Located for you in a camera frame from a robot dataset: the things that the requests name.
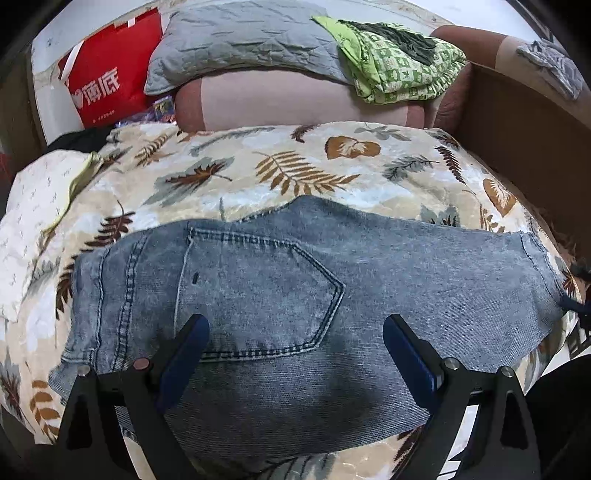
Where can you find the colourful snack packet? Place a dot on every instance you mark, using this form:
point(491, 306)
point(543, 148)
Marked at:
point(159, 110)

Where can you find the black cloth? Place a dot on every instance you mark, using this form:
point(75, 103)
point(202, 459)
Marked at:
point(83, 138)

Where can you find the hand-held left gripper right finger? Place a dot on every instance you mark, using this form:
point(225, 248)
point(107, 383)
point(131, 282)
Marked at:
point(410, 357)

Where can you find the blue denim pants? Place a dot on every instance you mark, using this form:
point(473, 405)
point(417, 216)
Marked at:
point(286, 295)

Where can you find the red paper bag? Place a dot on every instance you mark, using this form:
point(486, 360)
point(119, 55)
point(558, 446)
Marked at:
point(111, 69)

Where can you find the leaf print blanket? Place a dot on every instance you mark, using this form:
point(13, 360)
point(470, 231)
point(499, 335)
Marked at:
point(277, 157)

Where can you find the grey patterned cloth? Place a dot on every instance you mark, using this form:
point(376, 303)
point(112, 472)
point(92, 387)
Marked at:
point(554, 64)

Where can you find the white quilt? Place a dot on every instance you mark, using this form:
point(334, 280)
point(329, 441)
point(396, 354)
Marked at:
point(32, 207)

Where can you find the pink brown bolster cushion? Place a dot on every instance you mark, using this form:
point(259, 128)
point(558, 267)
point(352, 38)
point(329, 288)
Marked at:
point(286, 101)
point(466, 39)

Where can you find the grey quilted pillow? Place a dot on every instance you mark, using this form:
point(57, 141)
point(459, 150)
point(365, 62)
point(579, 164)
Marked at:
point(240, 41)

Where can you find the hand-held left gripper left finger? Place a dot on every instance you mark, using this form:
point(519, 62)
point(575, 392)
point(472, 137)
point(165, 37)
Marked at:
point(185, 357)

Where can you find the green patterned cloth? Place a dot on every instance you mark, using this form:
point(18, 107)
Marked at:
point(401, 69)

